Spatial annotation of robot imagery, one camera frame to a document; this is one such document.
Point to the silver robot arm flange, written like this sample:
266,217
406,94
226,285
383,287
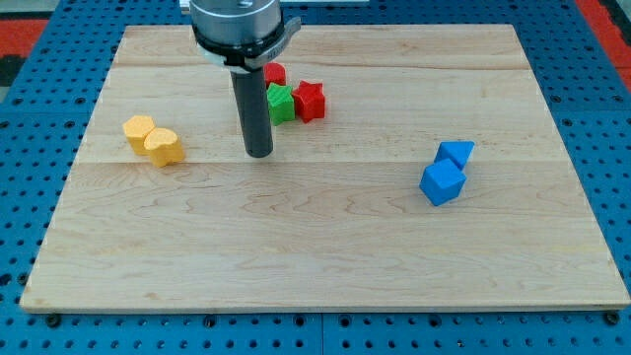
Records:
241,35

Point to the red star block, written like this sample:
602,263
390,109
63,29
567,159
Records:
309,100

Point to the green star block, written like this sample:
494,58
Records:
280,103

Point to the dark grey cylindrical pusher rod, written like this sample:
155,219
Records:
252,104

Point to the red round block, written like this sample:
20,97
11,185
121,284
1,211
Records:
275,73

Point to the light wooden board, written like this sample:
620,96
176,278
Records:
334,219

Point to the blue cube block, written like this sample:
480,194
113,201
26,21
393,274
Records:
442,181

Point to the blue triangle block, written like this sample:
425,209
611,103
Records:
458,152

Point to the yellow heart block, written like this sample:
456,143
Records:
163,147

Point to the yellow hexagon block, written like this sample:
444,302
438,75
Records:
136,129

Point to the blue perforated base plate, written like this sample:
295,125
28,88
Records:
44,116

